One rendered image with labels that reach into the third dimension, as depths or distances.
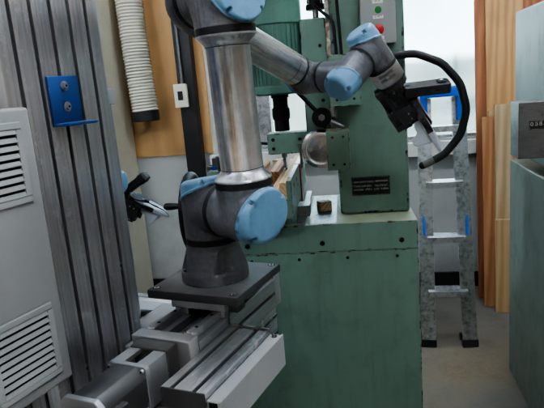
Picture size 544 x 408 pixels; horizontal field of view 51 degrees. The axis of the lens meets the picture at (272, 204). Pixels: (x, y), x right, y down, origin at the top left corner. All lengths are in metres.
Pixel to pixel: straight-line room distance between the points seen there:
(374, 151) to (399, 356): 0.65
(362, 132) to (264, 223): 0.78
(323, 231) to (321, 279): 0.16
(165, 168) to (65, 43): 2.39
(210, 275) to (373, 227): 0.68
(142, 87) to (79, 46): 2.13
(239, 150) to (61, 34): 0.38
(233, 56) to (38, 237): 0.46
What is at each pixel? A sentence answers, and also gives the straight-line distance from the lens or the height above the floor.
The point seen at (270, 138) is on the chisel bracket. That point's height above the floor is 1.05.
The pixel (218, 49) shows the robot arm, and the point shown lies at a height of 1.30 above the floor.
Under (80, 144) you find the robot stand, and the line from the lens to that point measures 1.13.
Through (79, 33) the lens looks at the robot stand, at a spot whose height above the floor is 1.35.
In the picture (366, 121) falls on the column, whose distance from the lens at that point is 1.80.
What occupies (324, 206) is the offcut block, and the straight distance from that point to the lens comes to 1.90.
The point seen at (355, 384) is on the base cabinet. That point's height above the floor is 0.26.
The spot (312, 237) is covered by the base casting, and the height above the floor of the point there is 0.76.
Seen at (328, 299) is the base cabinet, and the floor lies 0.56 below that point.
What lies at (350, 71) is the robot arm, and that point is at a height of 1.25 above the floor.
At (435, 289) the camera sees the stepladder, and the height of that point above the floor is 0.27.
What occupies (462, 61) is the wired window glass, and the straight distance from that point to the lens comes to 3.34.
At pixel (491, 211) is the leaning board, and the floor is 0.51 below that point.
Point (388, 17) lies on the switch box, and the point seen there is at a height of 1.39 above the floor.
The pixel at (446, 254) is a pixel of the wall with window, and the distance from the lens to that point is 3.41.
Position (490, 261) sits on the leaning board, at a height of 0.24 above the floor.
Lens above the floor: 1.24
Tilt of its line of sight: 12 degrees down
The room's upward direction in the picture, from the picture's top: 5 degrees counter-clockwise
